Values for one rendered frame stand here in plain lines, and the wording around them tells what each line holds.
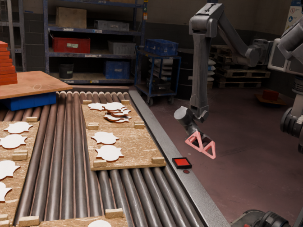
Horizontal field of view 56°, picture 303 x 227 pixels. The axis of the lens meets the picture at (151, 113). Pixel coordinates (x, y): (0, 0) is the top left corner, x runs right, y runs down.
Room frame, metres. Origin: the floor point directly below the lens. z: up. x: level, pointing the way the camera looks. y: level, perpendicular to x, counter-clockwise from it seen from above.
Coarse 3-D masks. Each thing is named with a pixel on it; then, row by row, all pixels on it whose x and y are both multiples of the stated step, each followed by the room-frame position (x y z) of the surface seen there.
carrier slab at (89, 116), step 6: (84, 108) 1.77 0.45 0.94; (132, 108) 1.87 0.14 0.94; (84, 114) 1.66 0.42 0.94; (90, 114) 1.67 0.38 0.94; (96, 114) 1.68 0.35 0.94; (102, 114) 1.70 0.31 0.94; (132, 114) 1.75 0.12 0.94; (84, 120) 1.60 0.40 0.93; (90, 120) 1.58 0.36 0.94; (96, 120) 1.59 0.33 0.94; (102, 120) 1.60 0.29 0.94; (108, 120) 1.61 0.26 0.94; (132, 120) 1.65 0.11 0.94; (138, 120) 1.66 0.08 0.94; (102, 126) 1.51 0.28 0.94; (108, 126) 1.52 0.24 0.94; (114, 126) 1.53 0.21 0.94; (120, 126) 1.54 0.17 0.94; (126, 126) 1.55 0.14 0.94; (132, 126) 1.56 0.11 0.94; (144, 126) 1.58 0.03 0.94
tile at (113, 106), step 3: (114, 102) 1.76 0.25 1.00; (105, 105) 1.68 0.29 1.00; (108, 105) 1.69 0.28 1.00; (111, 105) 1.69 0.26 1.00; (114, 105) 1.70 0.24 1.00; (117, 105) 1.70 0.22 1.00; (120, 105) 1.71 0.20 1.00; (105, 108) 1.64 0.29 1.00; (108, 108) 1.64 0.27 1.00; (111, 108) 1.64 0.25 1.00; (114, 108) 1.65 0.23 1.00; (117, 108) 1.66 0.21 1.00; (120, 108) 1.66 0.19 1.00; (111, 111) 1.62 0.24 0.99; (114, 111) 1.62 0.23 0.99
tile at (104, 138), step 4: (96, 132) 1.40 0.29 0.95; (100, 132) 1.40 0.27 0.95; (104, 132) 1.41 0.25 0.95; (112, 132) 1.42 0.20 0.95; (92, 136) 1.35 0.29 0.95; (96, 136) 1.35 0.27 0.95; (100, 136) 1.36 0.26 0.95; (104, 136) 1.36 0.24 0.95; (108, 136) 1.37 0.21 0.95; (112, 136) 1.37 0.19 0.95; (96, 140) 1.31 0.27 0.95; (100, 140) 1.31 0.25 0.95; (104, 140) 1.32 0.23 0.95; (108, 140) 1.32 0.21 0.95; (112, 140) 1.33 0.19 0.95; (116, 140) 1.35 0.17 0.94; (104, 144) 1.29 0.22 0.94; (108, 144) 1.29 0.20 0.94; (112, 144) 1.30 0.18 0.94
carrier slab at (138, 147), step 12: (108, 132) 1.44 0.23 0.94; (120, 132) 1.45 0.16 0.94; (132, 132) 1.47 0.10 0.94; (144, 132) 1.49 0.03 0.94; (96, 144) 1.29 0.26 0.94; (120, 144) 1.31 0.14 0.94; (132, 144) 1.33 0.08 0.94; (144, 144) 1.34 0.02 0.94; (132, 156) 1.20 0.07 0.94; (144, 156) 1.21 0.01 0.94; (156, 156) 1.23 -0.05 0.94; (96, 168) 1.07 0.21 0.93; (108, 168) 1.09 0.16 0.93; (120, 168) 1.11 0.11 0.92
